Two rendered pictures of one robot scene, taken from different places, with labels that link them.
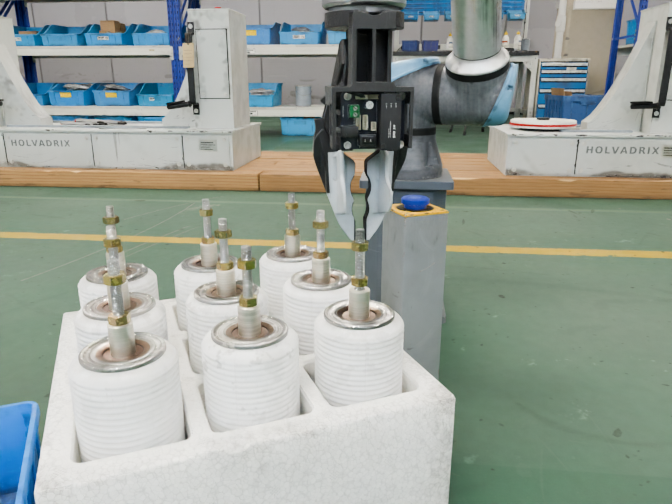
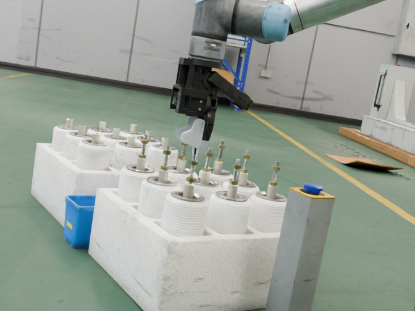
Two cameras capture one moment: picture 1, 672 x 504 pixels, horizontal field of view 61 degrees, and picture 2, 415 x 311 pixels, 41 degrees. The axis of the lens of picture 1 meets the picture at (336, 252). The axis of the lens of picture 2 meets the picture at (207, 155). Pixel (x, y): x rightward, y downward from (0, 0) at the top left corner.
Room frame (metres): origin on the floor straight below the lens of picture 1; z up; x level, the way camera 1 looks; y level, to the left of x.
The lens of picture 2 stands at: (0.32, -1.17, 0.55)
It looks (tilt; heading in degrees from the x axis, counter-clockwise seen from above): 10 degrees down; 77
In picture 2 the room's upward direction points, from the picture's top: 10 degrees clockwise
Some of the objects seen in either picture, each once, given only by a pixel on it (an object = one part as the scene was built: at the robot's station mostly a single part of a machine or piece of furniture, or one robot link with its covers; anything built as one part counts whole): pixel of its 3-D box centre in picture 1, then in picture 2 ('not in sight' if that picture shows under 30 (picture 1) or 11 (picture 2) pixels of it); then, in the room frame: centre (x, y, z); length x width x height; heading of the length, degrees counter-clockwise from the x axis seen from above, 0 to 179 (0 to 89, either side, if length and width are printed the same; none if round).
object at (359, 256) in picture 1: (359, 264); (192, 171); (0.56, -0.02, 0.31); 0.01 x 0.01 x 0.08
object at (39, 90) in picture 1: (39, 93); not in sight; (5.88, 2.96, 0.36); 0.50 x 0.38 x 0.21; 174
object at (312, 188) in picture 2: (415, 204); (312, 189); (0.80, -0.11, 0.32); 0.04 x 0.04 x 0.02
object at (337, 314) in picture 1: (359, 314); (188, 196); (0.56, -0.02, 0.25); 0.08 x 0.08 x 0.01
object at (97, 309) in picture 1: (119, 306); (180, 170); (0.58, 0.24, 0.25); 0.08 x 0.08 x 0.01
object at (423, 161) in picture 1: (406, 150); not in sight; (1.20, -0.15, 0.35); 0.15 x 0.15 x 0.10
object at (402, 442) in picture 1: (233, 412); (193, 244); (0.63, 0.13, 0.09); 0.39 x 0.39 x 0.18; 22
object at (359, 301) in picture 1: (359, 303); (188, 190); (0.56, -0.02, 0.26); 0.02 x 0.02 x 0.03
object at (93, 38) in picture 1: (114, 35); not in sight; (5.74, 2.10, 0.90); 0.50 x 0.38 x 0.21; 174
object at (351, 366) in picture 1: (358, 390); (181, 236); (0.56, -0.02, 0.16); 0.10 x 0.10 x 0.18
